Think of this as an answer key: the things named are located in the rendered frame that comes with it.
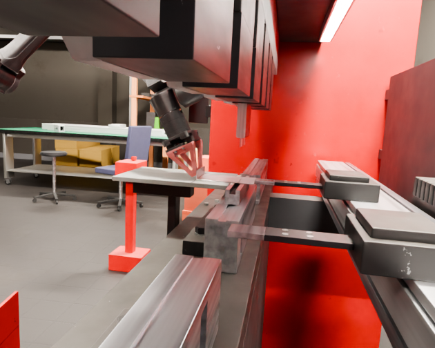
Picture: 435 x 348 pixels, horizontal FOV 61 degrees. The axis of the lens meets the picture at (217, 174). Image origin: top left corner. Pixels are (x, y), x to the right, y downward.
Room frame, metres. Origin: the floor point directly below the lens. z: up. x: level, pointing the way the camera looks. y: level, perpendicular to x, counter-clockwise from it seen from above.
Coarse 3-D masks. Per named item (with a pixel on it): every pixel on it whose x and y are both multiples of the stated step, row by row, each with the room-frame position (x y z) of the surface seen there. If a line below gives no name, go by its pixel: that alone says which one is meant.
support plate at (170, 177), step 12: (144, 168) 0.96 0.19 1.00; (156, 168) 0.97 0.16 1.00; (168, 168) 0.98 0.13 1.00; (120, 180) 0.82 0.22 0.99; (132, 180) 0.82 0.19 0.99; (144, 180) 0.81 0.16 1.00; (156, 180) 0.81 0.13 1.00; (168, 180) 0.81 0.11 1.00; (180, 180) 0.81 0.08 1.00; (192, 180) 0.82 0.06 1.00
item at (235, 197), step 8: (240, 176) 0.92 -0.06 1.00; (248, 176) 0.92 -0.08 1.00; (232, 184) 0.79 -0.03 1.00; (240, 184) 0.80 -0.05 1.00; (248, 184) 0.91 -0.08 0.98; (232, 192) 0.76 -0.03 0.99; (240, 192) 0.74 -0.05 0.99; (224, 200) 0.74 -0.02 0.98; (232, 200) 0.74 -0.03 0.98; (240, 200) 0.75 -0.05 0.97
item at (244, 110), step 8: (240, 104) 0.82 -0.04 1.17; (248, 104) 0.84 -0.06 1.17; (240, 112) 0.82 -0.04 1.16; (248, 112) 0.85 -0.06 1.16; (240, 120) 0.82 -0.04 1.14; (248, 120) 0.86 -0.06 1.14; (240, 128) 0.82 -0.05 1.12; (248, 128) 0.87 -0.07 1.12; (240, 136) 0.82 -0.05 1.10; (248, 136) 0.91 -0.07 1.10; (240, 144) 0.82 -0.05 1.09
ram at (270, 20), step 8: (264, 0) 0.73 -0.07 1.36; (272, 0) 0.97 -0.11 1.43; (264, 8) 0.74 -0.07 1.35; (272, 8) 0.99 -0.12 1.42; (264, 16) 0.76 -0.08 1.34; (272, 16) 1.02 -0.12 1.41; (272, 24) 1.04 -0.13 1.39; (272, 32) 1.07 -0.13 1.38; (272, 40) 1.10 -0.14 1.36; (272, 48) 1.13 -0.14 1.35
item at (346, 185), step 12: (264, 180) 0.84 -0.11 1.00; (276, 180) 0.85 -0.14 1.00; (324, 180) 0.79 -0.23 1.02; (336, 180) 0.78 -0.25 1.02; (348, 180) 0.77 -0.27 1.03; (360, 180) 0.77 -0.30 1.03; (372, 180) 0.80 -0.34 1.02; (324, 192) 0.77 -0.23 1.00; (336, 192) 0.76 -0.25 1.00; (348, 192) 0.76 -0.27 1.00; (360, 192) 0.75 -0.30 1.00; (372, 192) 0.75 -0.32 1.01
